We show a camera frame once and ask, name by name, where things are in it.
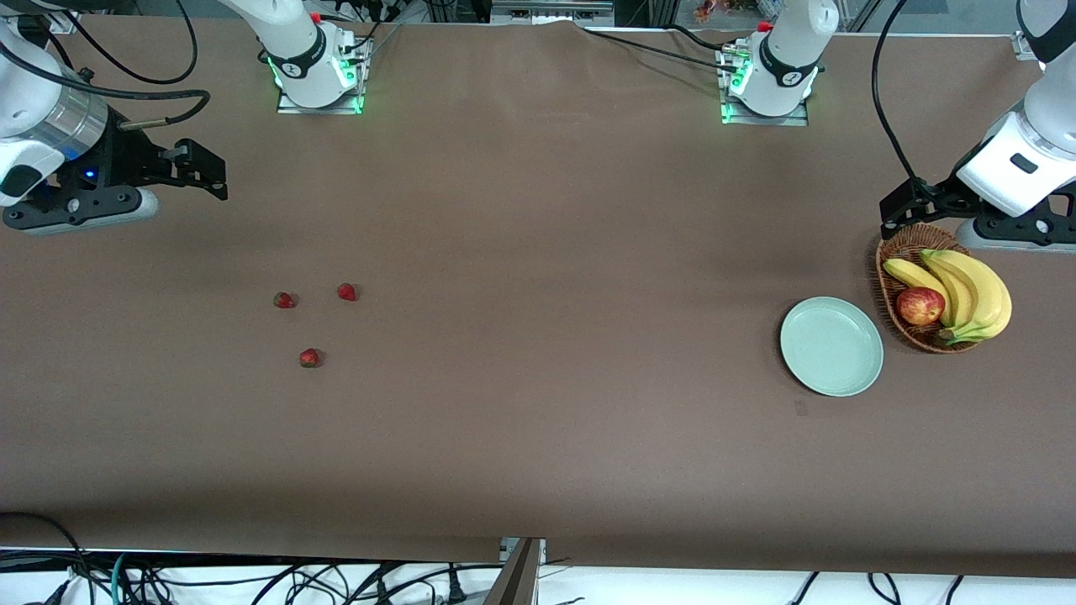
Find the pale green round plate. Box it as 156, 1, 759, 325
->
779, 297, 885, 397

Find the brown wicker basket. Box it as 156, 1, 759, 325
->
875, 223, 984, 355

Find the red apple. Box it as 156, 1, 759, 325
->
895, 287, 947, 327

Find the yellow banana bunch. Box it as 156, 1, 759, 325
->
883, 249, 1013, 345

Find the brown table cover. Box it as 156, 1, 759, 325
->
0, 15, 1076, 581

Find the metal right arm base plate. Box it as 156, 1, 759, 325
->
276, 38, 371, 116

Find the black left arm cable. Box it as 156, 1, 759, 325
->
871, 0, 921, 184

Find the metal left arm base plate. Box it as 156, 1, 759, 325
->
719, 46, 812, 127

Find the thin grey base cable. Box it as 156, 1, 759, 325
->
336, 21, 403, 68

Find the short black base cable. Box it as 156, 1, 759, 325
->
664, 24, 736, 53

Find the long black base cable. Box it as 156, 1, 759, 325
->
580, 25, 745, 75

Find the thick black floor cable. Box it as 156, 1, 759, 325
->
0, 511, 95, 605

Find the aluminium frame rail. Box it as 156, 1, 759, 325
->
492, 0, 614, 26

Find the brown wooden post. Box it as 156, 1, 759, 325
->
483, 538, 543, 605

